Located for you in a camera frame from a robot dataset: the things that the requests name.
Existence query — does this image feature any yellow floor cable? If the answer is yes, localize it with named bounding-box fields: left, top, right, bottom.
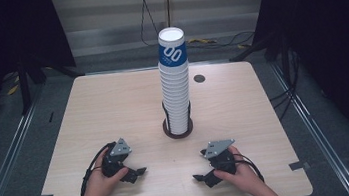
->
left=186, top=34, right=219, bottom=48

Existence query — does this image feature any yellow tape strip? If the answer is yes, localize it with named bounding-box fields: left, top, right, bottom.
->
left=6, top=83, right=22, bottom=97

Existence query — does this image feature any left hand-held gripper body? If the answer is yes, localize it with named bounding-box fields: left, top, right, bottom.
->
left=98, top=137, right=137, bottom=179

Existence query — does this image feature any black metal stand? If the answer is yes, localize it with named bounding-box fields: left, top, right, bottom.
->
left=226, top=29, right=292, bottom=66
left=13, top=48, right=90, bottom=117

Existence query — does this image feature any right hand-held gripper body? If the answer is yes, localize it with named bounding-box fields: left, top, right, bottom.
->
left=198, top=137, right=240, bottom=179

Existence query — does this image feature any person's right hand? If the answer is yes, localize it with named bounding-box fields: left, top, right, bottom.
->
left=210, top=141, right=266, bottom=196

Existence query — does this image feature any dark round table grommet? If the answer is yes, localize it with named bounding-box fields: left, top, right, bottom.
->
left=193, top=73, right=207, bottom=84

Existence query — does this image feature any thin black hanging cable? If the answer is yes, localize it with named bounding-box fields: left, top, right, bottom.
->
left=165, top=0, right=175, bottom=29

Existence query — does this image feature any dark round cup holder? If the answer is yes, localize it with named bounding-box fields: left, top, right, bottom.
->
left=159, top=97, right=196, bottom=142

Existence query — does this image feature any bundle of black cables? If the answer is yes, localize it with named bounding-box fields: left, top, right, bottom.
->
left=263, top=47, right=308, bottom=122

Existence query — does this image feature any person's left hand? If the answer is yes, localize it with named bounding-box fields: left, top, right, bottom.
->
left=79, top=145, right=133, bottom=196

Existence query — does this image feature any stack of white paper cups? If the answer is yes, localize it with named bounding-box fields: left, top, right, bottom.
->
left=157, top=59, right=198, bottom=137

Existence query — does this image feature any black floor cable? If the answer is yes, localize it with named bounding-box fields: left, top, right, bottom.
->
left=188, top=30, right=257, bottom=53

